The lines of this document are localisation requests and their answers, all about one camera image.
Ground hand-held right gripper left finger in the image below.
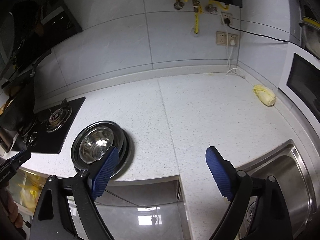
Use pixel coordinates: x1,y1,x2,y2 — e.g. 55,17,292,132
30,146,119,240

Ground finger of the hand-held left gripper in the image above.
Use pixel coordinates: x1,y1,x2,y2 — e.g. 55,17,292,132
0,150,32,169

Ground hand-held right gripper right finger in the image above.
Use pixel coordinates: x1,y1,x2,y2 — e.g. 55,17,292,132
205,146,293,240

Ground small steel bowl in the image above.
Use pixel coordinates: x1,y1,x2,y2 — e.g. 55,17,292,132
79,128,114,163

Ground large steel plate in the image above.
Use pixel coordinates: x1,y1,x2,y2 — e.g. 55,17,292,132
71,121,135,181

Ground person's left hand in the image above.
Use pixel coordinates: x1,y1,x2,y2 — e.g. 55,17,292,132
0,188,25,228

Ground yellow plastic bag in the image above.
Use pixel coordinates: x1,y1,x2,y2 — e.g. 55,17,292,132
18,174,42,211

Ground black wok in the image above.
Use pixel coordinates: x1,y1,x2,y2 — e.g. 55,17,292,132
0,82,38,133

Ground black gas stove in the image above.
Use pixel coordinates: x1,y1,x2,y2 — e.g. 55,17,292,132
11,96,86,154

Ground steel sink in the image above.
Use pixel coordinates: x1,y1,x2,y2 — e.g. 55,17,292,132
235,139,317,240

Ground napa cabbage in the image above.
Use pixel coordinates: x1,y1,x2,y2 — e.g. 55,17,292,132
253,84,276,107

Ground black range hood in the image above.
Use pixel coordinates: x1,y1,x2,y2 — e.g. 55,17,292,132
37,0,83,41

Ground yellow gas pipe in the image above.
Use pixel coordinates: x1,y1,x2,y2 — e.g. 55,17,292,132
192,0,201,35

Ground steel basin with yellow rim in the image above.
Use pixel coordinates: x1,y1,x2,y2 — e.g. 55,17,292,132
298,15,320,54

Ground white cable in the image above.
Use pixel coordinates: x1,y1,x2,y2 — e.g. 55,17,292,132
226,39,247,77

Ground double wall socket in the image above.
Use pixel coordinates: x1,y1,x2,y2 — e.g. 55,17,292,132
215,31,238,47

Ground black power cable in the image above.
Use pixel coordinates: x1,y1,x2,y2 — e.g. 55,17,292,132
224,17,302,47

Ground single wall socket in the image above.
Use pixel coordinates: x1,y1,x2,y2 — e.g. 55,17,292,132
220,11,234,26

